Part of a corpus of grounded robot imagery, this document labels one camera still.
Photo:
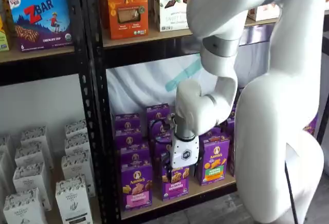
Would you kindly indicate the purple box with green patch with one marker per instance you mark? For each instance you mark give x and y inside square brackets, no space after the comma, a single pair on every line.
[214,161]

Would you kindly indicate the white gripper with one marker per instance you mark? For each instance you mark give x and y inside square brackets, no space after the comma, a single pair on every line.
[185,152]

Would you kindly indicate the blue Z Bar box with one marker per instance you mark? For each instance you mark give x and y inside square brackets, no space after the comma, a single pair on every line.
[41,21]

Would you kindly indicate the white mint chocolate box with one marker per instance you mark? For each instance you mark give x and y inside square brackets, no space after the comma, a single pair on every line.
[172,5]

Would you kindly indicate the purple box with yellow print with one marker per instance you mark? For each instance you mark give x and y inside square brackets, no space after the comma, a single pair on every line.
[311,125]

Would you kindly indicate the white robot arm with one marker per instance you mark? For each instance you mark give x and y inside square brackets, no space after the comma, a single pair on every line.
[270,131]

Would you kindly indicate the purple box with pink patch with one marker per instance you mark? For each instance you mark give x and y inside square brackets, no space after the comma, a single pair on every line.
[136,185]

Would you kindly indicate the white pantry carton box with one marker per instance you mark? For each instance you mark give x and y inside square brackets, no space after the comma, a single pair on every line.
[73,201]
[30,183]
[75,127]
[77,144]
[34,135]
[24,207]
[77,165]
[30,154]

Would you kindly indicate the purple Annie's boxes back rows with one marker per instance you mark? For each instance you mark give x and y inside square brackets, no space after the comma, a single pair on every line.
[152,129]

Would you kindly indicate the white and pink box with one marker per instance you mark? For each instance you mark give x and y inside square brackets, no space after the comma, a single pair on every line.
[264,12]

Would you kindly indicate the white cloth sheet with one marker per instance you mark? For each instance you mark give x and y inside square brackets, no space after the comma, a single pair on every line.
[138,85]

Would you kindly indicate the orange granola box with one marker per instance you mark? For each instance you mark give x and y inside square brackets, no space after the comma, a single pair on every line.
[127,8]

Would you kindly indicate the green and yellow box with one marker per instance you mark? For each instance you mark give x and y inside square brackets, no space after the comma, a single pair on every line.
[3,35]

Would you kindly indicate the plain purple snack box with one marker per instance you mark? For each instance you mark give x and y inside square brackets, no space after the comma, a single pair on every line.
[230,126]
[128,140]
[127,122]
[158,130]
[156,112]
[135,157]
[160,152]

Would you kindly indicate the black metal shelving rack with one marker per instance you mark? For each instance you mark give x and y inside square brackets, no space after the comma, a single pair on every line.
[101,105]
[81,54]

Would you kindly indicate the teal tape strip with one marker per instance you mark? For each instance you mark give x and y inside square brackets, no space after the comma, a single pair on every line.
[185,75]

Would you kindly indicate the purple bunny grahams box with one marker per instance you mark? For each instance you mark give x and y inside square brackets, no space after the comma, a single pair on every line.
[177,186]

